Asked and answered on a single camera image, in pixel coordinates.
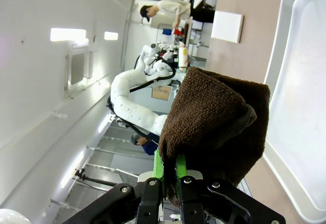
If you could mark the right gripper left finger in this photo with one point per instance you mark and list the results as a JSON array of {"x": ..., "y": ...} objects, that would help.
[{"x": 142, "y": 203}]

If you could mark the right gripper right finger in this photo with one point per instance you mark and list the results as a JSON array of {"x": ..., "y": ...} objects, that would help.
[{"x": 216, "y": 203}]

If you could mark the brown terry towel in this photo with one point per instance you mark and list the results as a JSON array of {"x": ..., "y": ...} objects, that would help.
[{"x": 211, "y": 122}]

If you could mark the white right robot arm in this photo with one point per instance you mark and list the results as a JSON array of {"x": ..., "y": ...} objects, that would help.
[{"x": 12, "y": 217}]

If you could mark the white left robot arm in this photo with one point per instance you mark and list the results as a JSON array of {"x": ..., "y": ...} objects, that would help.
[{"x": 132, "y": 99}]

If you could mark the person in blue top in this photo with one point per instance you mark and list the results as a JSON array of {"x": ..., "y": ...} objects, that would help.
[{"x": 149, "y": 145}]

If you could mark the rectangular ceiling light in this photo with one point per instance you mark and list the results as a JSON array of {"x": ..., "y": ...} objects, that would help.
[
  {"x": 67, "y": 34},
  {"x": 111, "y": 35},
  {"x": 104, "y": 124},
  {"x": 72, "y": 169}
]

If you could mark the brown cardboard box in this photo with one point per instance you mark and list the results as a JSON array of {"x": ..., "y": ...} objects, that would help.
[{"x": 161, "y": 93}]

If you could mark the ceiling air vent panel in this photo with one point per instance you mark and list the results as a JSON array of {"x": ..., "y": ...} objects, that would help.
[{"x": 77, "y": 68}]

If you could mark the silver metal tray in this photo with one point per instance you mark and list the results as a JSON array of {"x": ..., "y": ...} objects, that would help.
[{"x": 305, "y": 81}]

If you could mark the white lint roller stand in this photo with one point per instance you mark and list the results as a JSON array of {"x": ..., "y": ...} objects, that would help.
[{"x": 226, "y": 26}]

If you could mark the person with black cap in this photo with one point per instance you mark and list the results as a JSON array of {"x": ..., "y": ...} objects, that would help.
[{"x": 168, "y": 9}]

